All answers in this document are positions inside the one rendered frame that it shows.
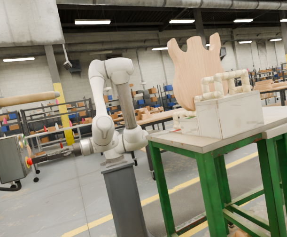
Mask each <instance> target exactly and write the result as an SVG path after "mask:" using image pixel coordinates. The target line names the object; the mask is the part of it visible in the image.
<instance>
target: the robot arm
mask: <svg viewBox="0 0 287 237"><path fill-rule="evenodd" d="M133 72H134V67H133V64H132V60H131V59H128V58H123V57H119V58H112V59H108V60H106V61H100V60H93V61H92V62H91V64H90V66H89V80H90V84H91V88H92V91H93V97H94V102H95V106H96V117H94V118H93V122H92V134H93V136H92V137H91V138H87V139H84V140H80V143H79V142H77V143H73V144H72V147H73V148H65V149H63V150H59V151H55V152H52V153H49V154H46V155H42V156H39V157H35V158H32V159H31V160H32V164H36V163H40V162H44V161H50V160H53V159H58V158H63V157H68V156H70V155H71V154H73V153H74V155H75V157H78V156H81V155H82V154H83V156H85V155H89V154H93V153H101V152H104V154H105V157H106V160H105V161H103V162H101V163H100V164H101V166H105V165H106V168H109V167H112V166H116V165H119V164H123V163H127V162H128V160H126V159H125V157H124V154H123V153H124V152H127V151H134V150H139V149H142V148H144V147H145V146H147V145H148V140H146V135H148V132H147V131H146V130H142V128H141V126H139V125H138V124H137V120H136V116H135V111H134V107H133V103H132V96H131V92H130V87H129V80H130V75H132V74H133ZM107 79H111V80H112V81H113V83H114V84H115V86H116V90H117V94H118V99H119V102H120V106H121V110H122V115H123V118H124V123H125V129H124V134H119V132H118V131H115V125H114V122H113V120H112V117H111V116H109V115H108V114H107V109H106V105H105V102H104V99H103V86H104V81H105V80H107Z"/></svg>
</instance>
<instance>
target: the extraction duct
mask: <svg viewBox="0 0 287 237"><path fill-rule="evenodd" d="M55 1H56V4H85V5H108V4H109V0H55ZM210 2H211V3H210ZM210 4H211V5H210ZM109 5H118V6H150V7H186V8H241V9H274V10H277V9H279V10H287V2H286V1H269V0H265V1H264V0H110V4H109ZM264 5H265V6H264ZM263 7H264V8H263Z"/></svg>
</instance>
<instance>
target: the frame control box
mask: <svg viewBox="0 0 287 237"><path fill-rule="evenodd" d="M18 135H19V136H20V138H21V140H20V141H19V140H18V137H17V136H18ZM24 141H25V139H23V137H22V134H17V135H13V136H8V137H3V138H0V182H1V184H6V183H9V182H13V181H14V182H15V183H16V184H17V186H18V188H5V187H0V191H19V190H20V189H21V188H22V185H21V182H20V179H23V178H25V177H26V176H27V175H28V173H29V172H30V170H31V169H32V166H30V165H29V164H27V160H28V158H29V154H28V150H27V146H26V145H25V143H24ZM20 142H22V144H23V148H21V145H20Z"/></svg>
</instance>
